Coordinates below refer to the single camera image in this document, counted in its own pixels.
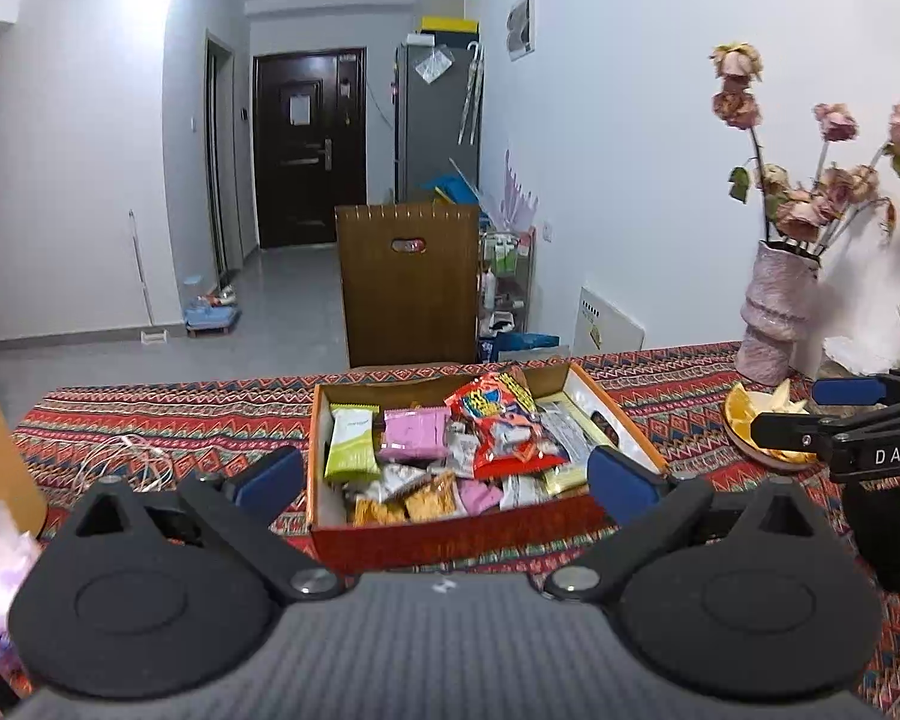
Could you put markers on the white flat panel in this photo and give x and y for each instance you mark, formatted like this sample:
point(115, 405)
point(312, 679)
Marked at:
point(607, 322)

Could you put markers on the pile of snack packets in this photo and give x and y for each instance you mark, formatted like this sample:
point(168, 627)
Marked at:
point(412, 435)

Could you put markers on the clear storage container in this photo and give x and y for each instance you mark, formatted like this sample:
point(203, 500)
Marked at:
point(847, 352)

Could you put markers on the patterned red tablecloth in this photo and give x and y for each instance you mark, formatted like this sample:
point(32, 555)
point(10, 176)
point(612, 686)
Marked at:
point(195, 420)

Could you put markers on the brown plate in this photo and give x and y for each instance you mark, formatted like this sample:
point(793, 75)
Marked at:
point(739, 439)

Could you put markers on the yellow thermos jug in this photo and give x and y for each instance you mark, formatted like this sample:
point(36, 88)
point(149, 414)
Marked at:
point(0, 450)

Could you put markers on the white mop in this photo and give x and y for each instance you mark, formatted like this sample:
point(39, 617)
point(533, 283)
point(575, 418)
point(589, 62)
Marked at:
point(141, 277)

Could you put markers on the dark entrance door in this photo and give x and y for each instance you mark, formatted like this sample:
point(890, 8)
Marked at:
point(277, 187)

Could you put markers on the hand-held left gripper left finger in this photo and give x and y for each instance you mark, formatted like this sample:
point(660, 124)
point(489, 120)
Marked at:
point(270, 476)

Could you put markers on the dried pink roses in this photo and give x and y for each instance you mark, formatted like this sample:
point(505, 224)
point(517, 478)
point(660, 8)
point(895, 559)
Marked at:
point(802, 206)

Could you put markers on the purple tissue pack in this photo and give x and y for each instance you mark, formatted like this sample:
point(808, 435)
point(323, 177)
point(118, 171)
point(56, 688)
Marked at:
point(0, 585)

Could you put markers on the yellow box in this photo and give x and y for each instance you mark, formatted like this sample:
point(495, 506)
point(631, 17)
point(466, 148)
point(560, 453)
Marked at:
point(450, 26)

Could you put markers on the blue plastic floor tray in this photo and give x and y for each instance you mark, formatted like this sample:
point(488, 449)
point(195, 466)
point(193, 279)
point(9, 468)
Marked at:
point(210, 315)

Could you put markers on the orange cardboard box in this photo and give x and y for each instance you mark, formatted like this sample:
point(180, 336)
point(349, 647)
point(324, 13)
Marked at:
point(450, 540)

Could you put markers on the pale purple decoration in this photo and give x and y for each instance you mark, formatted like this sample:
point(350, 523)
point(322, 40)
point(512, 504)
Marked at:
point(517, 199)

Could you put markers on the white folded umbrella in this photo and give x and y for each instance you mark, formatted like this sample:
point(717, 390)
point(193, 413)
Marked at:
point(471, 97)

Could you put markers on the paper sheet on refrigerator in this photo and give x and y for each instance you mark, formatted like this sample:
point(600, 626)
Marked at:
point(433, 64)

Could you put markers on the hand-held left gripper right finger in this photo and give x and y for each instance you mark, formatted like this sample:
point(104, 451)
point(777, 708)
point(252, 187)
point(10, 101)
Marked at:
point(622, 481)

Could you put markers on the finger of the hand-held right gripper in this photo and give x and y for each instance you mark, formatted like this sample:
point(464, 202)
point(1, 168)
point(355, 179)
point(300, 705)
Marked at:
point(787, 431)
point(847, 390)

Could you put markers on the grey refrigerator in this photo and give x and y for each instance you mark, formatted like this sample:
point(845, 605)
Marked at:
point(427, 135)

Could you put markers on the blue plastic dustpan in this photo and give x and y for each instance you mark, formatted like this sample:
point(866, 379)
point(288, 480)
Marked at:
point(450, 191)

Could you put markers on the grey interior door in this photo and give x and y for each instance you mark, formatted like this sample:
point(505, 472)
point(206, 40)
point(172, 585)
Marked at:
point(221, 165)

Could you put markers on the white wall fuse panel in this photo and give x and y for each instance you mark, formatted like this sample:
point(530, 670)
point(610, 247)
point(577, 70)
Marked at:
point(521, 26)

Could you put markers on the pink ceramic vase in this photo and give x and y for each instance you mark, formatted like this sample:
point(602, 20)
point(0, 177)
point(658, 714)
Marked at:
point(776, 315)

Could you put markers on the blue white carton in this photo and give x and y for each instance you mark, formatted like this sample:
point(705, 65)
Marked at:
point(525, 349)

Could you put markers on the metal storage rack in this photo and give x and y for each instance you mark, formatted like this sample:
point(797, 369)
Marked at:
point(504, 277)

